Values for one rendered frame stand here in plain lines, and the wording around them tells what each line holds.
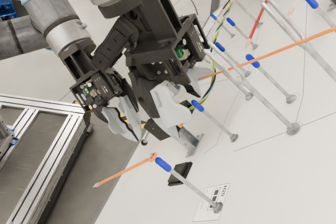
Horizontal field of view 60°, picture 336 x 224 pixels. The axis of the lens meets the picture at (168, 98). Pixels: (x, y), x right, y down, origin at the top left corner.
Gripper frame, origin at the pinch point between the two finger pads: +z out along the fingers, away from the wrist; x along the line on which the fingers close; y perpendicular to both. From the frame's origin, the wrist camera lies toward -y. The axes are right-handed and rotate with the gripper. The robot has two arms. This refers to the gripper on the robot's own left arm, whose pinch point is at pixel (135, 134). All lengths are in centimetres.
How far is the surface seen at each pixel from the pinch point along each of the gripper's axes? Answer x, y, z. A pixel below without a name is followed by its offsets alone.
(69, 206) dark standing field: -78, -89, 20
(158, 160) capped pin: 8.0, 26.0, 2.0
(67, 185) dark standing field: -78, -98, 10
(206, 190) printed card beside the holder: 9.3, 18.9, 10.0
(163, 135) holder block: 6.4, 9.0, 1.9
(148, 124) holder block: 5.4, 9.4, -0.9
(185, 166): 7.2, 11.4, 7.8
